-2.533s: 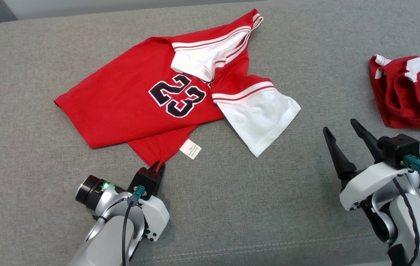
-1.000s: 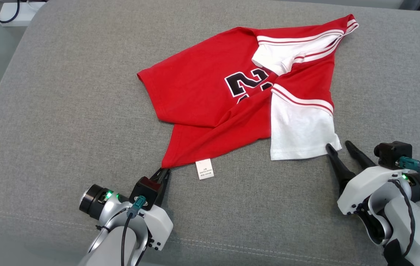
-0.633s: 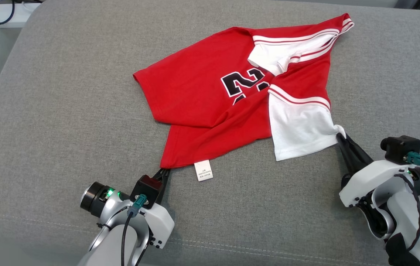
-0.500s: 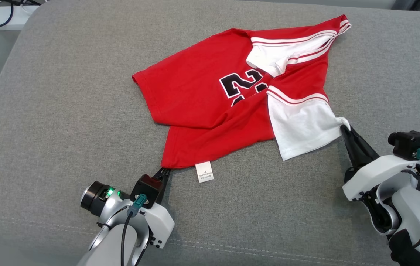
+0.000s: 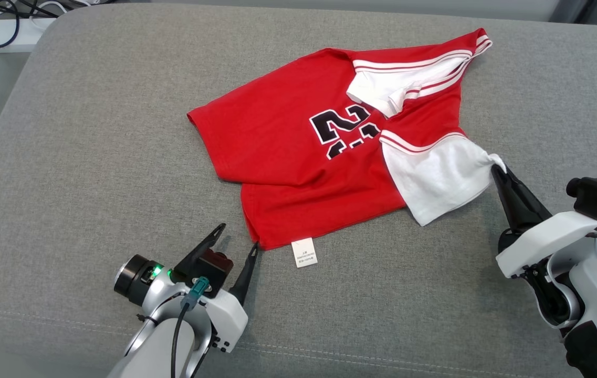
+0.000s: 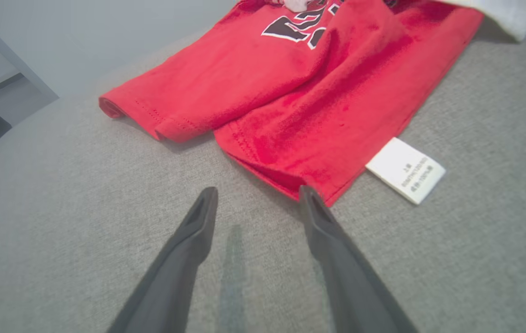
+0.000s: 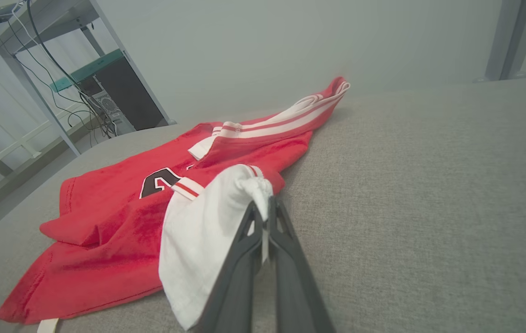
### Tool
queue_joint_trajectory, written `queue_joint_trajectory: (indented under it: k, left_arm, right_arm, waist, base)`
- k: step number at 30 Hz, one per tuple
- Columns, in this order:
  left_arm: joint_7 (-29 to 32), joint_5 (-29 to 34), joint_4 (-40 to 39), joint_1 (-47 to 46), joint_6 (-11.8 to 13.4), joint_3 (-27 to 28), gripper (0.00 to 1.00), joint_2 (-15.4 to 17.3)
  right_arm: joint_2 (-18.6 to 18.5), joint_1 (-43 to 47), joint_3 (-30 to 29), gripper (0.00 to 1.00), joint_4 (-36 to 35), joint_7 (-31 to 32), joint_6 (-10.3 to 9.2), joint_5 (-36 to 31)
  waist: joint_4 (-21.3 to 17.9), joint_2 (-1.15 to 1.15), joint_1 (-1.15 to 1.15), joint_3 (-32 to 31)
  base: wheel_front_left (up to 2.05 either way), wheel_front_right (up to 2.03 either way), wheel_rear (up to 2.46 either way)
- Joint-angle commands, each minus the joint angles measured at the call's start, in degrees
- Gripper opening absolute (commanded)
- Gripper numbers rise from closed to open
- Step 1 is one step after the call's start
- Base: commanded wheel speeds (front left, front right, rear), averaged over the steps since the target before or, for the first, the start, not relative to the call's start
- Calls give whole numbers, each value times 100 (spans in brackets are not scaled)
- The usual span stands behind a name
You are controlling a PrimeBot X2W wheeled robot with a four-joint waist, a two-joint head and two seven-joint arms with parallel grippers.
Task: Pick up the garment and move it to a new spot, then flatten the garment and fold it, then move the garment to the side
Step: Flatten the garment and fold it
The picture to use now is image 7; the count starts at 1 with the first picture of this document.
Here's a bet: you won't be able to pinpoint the grey fabric sofa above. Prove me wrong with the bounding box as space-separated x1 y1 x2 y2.
0 76 526 333

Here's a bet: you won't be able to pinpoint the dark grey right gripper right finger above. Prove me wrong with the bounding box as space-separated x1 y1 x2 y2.
267 197 337 333

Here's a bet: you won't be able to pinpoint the grey metal post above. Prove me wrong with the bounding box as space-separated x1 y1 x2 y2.
476 0 526 83

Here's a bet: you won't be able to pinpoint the black hanging cables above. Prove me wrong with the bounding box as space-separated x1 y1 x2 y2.
0 0 120 139

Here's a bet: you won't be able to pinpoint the grey metal desk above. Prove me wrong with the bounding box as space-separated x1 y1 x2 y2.
0 0 176 158

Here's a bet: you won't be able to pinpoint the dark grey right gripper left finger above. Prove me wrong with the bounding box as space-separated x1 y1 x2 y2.
193 199 266 333

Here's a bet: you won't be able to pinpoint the black computer tower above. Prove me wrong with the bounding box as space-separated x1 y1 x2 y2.
78 58 167 134

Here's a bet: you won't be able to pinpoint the red white printed t-shirt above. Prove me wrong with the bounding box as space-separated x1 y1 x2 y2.
0 76 351 333

